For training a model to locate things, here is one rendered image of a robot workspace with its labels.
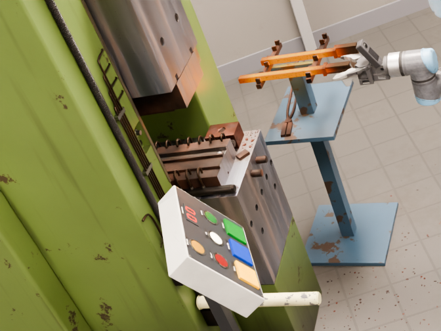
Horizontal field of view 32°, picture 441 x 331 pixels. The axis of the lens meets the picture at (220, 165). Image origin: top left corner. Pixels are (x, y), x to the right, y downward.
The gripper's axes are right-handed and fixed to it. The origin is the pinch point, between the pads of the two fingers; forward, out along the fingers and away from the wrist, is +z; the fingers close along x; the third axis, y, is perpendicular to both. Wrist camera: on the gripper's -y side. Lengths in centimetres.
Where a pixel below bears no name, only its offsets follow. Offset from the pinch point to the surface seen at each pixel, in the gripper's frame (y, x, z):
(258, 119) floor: 100, 114, 101
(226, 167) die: 5, -50, 31
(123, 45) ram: -55, -65, 38
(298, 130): 26.3, -2.4, 21.9
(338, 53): 0.9, 11.2, 1.3
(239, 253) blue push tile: -2, -100, 6
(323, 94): 26.3, 22.5, 16.9
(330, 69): 0.5, -1.0, 1.9
